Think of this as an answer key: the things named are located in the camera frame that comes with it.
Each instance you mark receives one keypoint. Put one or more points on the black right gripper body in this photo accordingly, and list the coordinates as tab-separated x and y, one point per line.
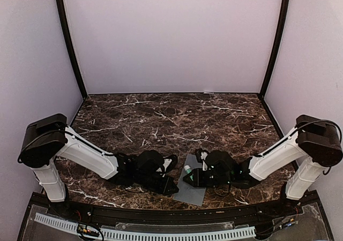
206	182

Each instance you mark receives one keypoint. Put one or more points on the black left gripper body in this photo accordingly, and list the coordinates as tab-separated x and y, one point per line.
162	188

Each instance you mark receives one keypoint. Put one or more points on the green white glue stick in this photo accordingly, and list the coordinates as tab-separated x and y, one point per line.
188	170

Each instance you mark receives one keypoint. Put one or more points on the grey paper envelope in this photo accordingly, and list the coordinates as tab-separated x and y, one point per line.
187	193

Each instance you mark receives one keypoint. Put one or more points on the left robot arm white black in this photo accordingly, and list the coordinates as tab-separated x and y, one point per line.
51	137

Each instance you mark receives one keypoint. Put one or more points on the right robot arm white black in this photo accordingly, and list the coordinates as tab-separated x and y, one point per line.
317	141

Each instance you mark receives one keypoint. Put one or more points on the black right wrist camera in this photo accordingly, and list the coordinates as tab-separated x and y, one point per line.
201	155

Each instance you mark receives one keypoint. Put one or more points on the white slotted cable duct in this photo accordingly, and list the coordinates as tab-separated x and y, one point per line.
106	233

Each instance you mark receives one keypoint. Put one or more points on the black right frame post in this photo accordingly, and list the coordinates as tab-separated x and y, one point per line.
275	48

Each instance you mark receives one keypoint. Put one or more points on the black frame post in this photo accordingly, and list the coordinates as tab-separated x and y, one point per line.
275	48
70	49

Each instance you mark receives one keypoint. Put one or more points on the black left frame post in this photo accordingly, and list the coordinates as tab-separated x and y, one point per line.
70	49

